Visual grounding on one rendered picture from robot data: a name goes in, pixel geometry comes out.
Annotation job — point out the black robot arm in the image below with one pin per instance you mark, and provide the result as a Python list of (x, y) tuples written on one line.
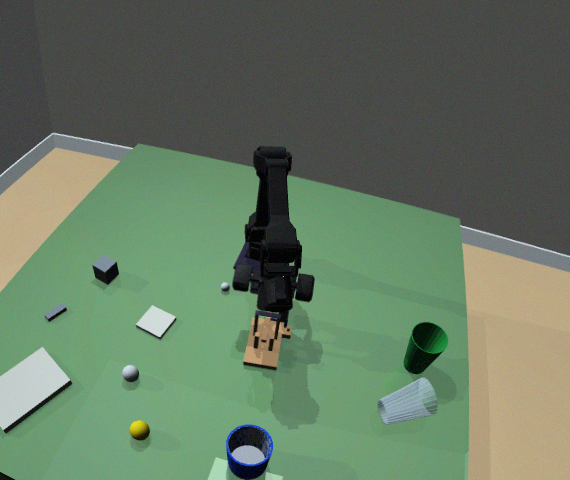
[(272, 237)]

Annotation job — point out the white flat square plate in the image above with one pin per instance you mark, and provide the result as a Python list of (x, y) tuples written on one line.
[(156, 322)]

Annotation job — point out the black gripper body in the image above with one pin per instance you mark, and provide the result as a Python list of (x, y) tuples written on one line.
[(242, 277)]

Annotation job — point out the light blue cup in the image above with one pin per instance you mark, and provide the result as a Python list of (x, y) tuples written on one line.
[(416, 400)]

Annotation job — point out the dark green cup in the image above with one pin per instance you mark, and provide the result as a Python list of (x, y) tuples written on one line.
[(427, 342)]

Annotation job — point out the yellow ball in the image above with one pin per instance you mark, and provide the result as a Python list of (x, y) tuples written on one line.
[(139, 430)]

